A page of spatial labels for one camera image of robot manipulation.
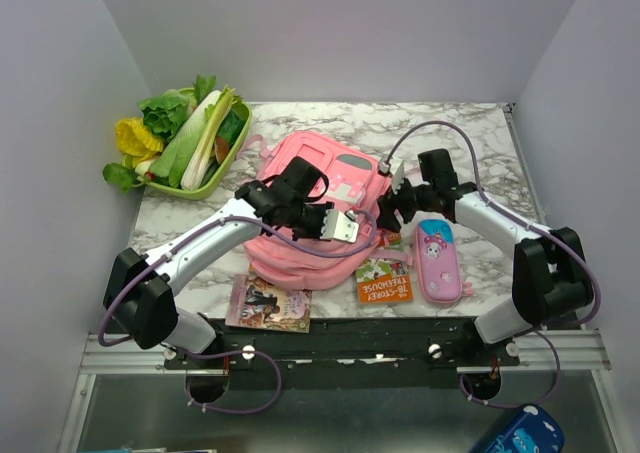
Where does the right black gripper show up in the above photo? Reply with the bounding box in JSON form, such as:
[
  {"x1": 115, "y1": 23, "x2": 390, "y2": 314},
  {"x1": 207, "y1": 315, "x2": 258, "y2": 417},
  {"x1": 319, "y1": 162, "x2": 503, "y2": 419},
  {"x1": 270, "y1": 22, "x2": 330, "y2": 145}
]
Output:
[{"x1": 374, "y1": 169, "x2": 436, "y2": 233}]

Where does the pink cartoon pencil case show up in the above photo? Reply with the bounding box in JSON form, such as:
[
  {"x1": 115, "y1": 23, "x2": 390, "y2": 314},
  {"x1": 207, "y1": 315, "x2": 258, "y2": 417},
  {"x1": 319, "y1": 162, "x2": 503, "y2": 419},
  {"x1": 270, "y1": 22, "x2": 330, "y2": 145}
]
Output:
[{"x1": 414, "y1": 219, "x2": 474, "y2": 306}]

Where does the pink school backpack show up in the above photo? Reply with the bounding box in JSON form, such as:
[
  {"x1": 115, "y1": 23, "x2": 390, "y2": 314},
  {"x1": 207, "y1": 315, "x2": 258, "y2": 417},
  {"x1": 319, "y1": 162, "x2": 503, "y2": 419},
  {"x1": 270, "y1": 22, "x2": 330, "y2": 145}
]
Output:
[{"x1": 235, "y1": 131, "x2": 399, "y2": 290}]

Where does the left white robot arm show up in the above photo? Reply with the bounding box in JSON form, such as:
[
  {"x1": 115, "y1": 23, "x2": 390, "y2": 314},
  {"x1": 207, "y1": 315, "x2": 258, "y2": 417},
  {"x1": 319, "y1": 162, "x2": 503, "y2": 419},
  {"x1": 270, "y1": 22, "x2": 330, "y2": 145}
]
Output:
[{"x1": 98, "y1": 157, "x2": 335, "y2": 368}]

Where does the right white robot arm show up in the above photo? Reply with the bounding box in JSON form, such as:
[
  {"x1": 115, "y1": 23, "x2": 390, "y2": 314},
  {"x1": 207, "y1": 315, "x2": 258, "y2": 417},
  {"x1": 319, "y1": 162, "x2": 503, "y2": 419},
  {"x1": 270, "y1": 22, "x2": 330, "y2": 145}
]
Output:
[{"x1": 377, "y1": 149, "x2": 596, "y2": 365}]

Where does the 78-storey treehouse book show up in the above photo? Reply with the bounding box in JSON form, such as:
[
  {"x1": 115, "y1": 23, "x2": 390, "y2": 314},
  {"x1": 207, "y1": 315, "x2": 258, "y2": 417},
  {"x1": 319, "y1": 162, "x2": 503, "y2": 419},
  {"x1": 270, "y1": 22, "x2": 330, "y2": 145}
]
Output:
[{"x1": 355, "y1": 233, "x2": 413, "y2": 305}]

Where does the pink illustrated storybook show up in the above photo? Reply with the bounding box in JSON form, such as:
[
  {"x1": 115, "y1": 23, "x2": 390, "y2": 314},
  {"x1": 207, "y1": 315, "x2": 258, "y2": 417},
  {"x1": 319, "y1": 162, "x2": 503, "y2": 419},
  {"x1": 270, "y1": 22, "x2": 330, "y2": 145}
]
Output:
[{"x1": 225, "y1": 275, "x2": 312, "y2": 333}]

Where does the green vegetable tray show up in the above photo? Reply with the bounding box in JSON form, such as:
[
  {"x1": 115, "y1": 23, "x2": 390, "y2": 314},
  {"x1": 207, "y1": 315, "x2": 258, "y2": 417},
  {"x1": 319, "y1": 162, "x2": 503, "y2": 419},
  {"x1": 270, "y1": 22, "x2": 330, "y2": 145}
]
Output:
[{"x1": 139, "y1": 92, "x2": 252, "y2": 200}]

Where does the white napa cabbage toy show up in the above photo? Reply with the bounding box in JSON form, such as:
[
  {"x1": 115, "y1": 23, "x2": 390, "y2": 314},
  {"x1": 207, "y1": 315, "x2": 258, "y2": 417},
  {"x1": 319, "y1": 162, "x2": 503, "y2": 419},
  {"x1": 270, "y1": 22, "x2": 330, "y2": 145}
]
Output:
[{"x1": 146, "y1": 87, "x2": 246, "y2": 191}]

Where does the green lettuce toy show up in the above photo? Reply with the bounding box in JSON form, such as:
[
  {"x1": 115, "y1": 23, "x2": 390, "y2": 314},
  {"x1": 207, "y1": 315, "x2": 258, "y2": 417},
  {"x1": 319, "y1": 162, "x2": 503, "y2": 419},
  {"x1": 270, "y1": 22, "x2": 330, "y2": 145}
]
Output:
[{"x1": 138, "y1": 75, "x2": 217, "y2": 142}]

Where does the yellow flower toy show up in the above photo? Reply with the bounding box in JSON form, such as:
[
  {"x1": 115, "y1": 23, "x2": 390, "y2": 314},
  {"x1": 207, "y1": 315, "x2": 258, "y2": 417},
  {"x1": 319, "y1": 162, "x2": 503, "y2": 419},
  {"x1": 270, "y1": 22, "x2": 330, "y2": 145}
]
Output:
[{"x1": 115, "y1": 117, "x2": 164, "y2": 158}]

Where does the blue shark pencil case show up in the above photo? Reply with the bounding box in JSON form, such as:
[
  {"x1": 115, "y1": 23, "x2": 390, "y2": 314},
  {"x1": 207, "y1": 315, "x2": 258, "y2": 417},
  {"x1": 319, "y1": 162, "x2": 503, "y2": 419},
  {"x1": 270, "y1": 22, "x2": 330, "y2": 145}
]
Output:
[{"x1": 471, "y1": 404, "x2": 565, "y2": 453}]

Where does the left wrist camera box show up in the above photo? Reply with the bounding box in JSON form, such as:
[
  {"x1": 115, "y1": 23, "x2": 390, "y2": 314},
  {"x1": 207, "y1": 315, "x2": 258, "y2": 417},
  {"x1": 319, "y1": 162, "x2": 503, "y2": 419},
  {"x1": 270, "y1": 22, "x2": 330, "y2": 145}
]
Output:
[{"x1": 320, "y1": 209, "x2": 359, "y2": 244}]

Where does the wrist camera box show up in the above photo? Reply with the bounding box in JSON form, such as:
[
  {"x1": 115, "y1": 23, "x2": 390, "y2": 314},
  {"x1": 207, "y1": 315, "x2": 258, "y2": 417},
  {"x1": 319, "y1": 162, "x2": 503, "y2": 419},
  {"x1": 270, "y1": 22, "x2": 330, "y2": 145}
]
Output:
[
  {"x1": 378, "y1": 157, "x2": 405, "y2": 193},
  {"x1": 320, "y1": 209, "x2": 359, "y2": 244}
]

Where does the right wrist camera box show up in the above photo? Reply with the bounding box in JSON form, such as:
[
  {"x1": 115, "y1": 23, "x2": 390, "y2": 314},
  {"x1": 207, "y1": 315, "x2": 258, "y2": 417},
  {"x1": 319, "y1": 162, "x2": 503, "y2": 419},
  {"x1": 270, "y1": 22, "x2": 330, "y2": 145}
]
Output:
[{"x1": 378, "y1": 157, "x2": 405, "y2": 193}]

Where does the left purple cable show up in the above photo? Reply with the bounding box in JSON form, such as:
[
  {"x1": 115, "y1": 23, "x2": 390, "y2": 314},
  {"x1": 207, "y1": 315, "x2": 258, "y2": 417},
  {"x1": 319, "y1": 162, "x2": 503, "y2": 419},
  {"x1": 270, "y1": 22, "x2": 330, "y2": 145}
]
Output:
[{"x1": 97, "y1": 209, "x2": 379, "y2": 414}]

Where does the black mounting base rail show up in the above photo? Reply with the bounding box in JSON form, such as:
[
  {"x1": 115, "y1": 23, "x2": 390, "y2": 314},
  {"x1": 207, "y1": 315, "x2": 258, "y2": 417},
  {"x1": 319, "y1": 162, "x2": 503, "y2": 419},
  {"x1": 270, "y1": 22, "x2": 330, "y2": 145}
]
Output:
[{"x1": 162, "y1": 317, "x2": 519, "y2": 396}]

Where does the aluminium frame rail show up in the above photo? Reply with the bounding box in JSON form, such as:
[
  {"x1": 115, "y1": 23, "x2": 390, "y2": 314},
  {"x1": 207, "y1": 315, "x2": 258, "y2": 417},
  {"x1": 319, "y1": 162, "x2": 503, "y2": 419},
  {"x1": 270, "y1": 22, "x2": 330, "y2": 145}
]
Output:
[{"x1": 79, "y1": 334, "x2": 165, "y2": 375}]

